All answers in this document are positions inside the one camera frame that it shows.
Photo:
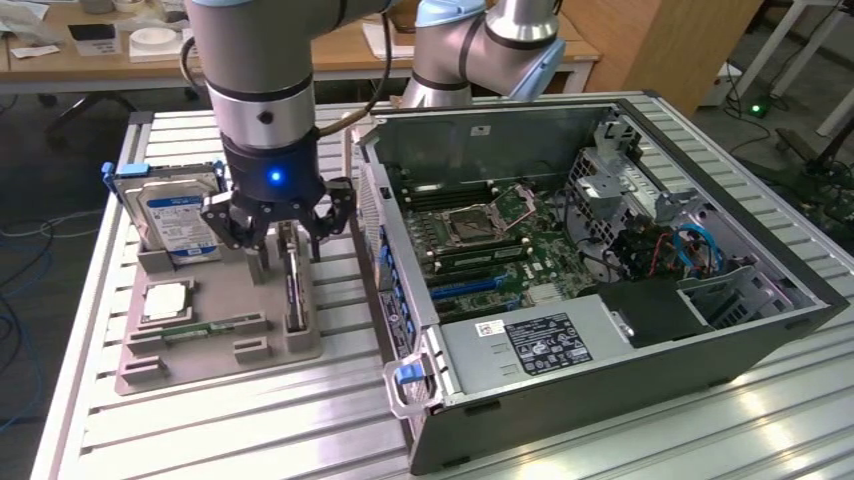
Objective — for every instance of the white paper stack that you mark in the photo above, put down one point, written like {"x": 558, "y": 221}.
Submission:
{"x": 397, "y": 45}

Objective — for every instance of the device with green light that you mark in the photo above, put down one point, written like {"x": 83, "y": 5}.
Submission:
{"x": 756, "y": 107}

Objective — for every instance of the white paper slip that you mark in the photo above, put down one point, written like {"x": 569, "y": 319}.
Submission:
{"x": 34, "y": 51}

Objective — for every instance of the blue case release latch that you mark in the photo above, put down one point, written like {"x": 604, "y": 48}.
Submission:
{"x": 409, "y": 376}

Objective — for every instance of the brown cardboard box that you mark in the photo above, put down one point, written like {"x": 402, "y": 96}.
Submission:
{"x": 404, "y": 22}

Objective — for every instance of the white table frame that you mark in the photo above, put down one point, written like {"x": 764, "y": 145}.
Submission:
{"x": 767, "y": 52}

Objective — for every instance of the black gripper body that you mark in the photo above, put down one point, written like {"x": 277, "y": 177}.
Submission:
{"x": 274, "y": 175}

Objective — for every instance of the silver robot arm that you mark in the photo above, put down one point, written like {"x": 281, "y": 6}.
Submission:
{"x": 261, "y": 75}

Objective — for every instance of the silver chipset heat sink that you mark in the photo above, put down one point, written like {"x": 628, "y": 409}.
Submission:
{"x": 548, "y": 296}

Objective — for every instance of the CPU socket with metal frame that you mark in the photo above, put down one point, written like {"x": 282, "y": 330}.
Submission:
{"x": 517, "y": 205}

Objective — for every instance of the green motherboard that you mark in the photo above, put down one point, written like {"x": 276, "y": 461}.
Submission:
{"x": 534, "y": 260}

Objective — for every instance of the wooden cabinet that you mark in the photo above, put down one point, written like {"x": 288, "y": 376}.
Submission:
{"x": 668, "y": 50}

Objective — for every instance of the silver CPU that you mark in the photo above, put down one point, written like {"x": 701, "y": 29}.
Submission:
{"x": 167, "y": 302}

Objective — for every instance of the small metal disk bay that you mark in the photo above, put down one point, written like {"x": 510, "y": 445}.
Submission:
{"x": 768, "y": 290}

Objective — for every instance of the blue expansion slot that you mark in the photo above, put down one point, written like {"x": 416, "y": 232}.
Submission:
{"x": 468, "y": 289}

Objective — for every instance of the grey power supply unit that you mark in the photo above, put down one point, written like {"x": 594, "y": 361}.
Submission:
{"x": 481, "y": 360}

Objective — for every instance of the wooden desk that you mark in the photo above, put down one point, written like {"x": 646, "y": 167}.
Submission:
{"x": 41, "y": 70}

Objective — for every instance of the graphics card with metal bracket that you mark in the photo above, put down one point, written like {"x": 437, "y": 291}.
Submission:
{"x": 294, "y": 290}

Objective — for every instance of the grey parts rack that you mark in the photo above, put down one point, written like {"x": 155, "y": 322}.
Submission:
{"x": 221, "y": 300}

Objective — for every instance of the hard disk with blue label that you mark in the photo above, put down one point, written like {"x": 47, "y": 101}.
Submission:
{"x": 167, "y": 220}

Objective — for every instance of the open black PC case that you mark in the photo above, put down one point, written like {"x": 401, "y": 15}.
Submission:
{"x": 601, "y": 400}

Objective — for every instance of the black chair base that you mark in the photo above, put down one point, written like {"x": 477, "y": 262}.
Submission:
{"x": 87, "y": 107}

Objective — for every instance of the black RAM slot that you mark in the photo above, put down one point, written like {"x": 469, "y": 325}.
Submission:
{"x": 448, "y": 185}
{"x": 450, "y": 198}
{"x": 449, "y": 192}

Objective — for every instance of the green RAM stick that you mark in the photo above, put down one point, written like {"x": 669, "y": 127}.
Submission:
{"x": 481, "y": 255}
{"x": 201, "y": 330}

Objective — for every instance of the perforated metal disk bay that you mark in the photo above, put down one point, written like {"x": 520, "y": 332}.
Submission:
{"x": 601, "y": 200}

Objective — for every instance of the grey cup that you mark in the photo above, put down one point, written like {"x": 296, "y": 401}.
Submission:
{"x": 98, "y": 6}

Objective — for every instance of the white box with black lid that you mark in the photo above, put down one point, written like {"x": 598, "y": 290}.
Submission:
{"x": 97, "y": 40}

